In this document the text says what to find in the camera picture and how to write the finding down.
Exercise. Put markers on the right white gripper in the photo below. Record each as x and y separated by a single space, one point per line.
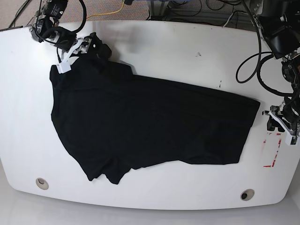
81 46

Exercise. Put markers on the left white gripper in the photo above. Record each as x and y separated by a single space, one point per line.
277 120

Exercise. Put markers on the black t-shirt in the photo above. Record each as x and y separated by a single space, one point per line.
111 121

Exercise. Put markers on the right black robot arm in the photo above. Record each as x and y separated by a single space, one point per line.
46 28

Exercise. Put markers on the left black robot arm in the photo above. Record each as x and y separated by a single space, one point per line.
277 25

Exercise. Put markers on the red tape rectangle marking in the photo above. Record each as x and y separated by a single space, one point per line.
270 149

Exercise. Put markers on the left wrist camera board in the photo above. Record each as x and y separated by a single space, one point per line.
295 140

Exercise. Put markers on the right table cable grommet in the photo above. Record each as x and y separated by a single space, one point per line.
247 195

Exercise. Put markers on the table cable grommet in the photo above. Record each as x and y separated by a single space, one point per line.
42 184
247 195

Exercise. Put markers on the left table cable grommet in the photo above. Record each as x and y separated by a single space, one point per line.
42 184

